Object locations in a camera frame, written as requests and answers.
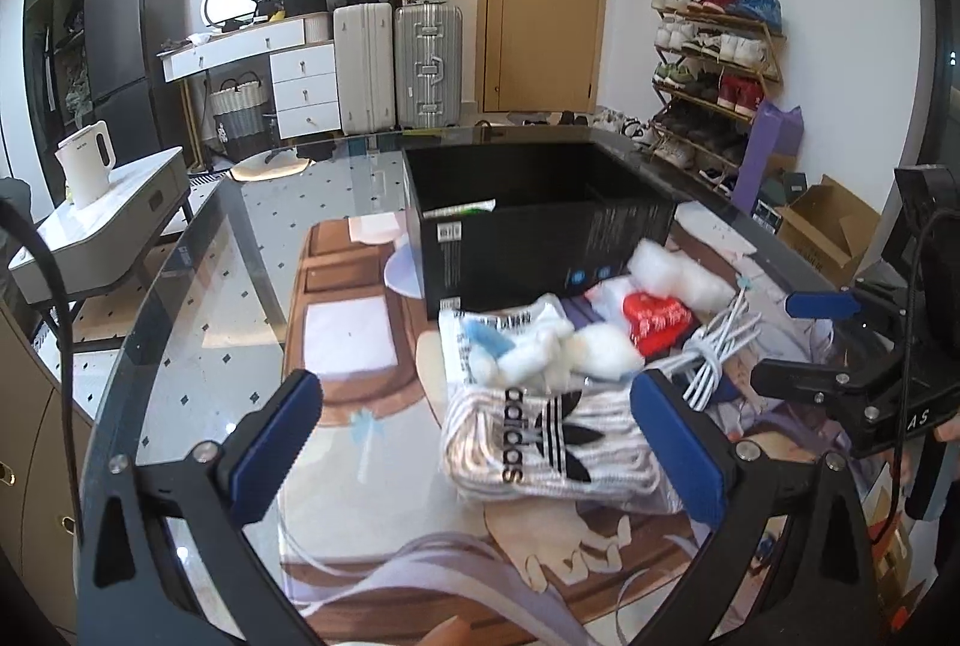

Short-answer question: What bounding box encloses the white cable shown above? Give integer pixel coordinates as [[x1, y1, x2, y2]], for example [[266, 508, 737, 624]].
[[649, 285, 765, 412]]

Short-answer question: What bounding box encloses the red tissue packet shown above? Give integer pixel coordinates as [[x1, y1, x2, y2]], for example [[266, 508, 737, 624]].
[[622, 292, 695, 360]]

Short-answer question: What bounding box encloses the white cotton wad bag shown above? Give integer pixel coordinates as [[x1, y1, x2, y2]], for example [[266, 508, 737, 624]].
[[626, 240, 736, 314]]

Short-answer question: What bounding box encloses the adidas socks pack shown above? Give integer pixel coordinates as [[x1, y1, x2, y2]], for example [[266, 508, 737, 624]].
[[441, 384, 682, 515]]

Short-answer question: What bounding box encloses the white printed plastic packet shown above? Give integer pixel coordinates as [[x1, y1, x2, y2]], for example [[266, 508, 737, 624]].
[[438, 295, 646, 394]]

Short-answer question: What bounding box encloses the person's right hand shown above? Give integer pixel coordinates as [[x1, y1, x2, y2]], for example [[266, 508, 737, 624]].
[[934, 414, 960, 442]]

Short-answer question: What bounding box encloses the person's left hand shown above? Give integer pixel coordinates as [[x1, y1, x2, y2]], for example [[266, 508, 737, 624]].
[[416, 617, 472, 646]]

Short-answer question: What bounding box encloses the open cardboard box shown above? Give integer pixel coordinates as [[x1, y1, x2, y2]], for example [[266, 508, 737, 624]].
[[778, 175, 880, 288]]

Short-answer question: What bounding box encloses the purple shopping bag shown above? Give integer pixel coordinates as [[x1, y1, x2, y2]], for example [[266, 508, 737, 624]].
[[732, 100, 804, 215]]

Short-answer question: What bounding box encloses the anime printed desk mat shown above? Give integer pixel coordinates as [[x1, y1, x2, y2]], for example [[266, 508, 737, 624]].
[[273, 205, 918, 646]]

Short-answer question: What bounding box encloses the wooden shoe rack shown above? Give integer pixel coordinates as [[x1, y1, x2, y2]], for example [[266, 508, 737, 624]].
[[651, 0, 784, 197]]

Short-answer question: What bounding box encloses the black cardboard box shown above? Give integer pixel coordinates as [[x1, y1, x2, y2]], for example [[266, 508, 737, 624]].
[[404, 142, 677, 319]]

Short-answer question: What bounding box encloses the white side table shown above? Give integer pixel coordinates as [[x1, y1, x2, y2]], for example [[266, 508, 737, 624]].
[[39, 147, 192, 303]]

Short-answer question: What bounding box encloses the white electric kettle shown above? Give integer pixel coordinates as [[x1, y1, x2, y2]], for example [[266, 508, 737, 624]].
[[55, 121, 116, 208]]

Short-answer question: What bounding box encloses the woven laundry basket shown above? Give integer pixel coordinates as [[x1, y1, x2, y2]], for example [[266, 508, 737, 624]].
[[210, 72, 272, 162]]

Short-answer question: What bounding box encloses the silver suitcase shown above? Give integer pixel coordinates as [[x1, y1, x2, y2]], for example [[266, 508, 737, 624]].
[[394, 4, 462, 129]]

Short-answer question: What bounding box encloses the white dressing desk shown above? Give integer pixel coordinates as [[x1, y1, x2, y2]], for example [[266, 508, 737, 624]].
[[160, 12, 340, 165]]

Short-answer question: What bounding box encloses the white suitcase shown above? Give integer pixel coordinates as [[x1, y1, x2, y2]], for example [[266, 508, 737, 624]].
[[334, 2, 397, 136]]

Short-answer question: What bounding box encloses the black refrigerator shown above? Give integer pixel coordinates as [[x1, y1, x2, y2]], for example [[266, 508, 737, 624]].
[[85, 0, 190, 165]]

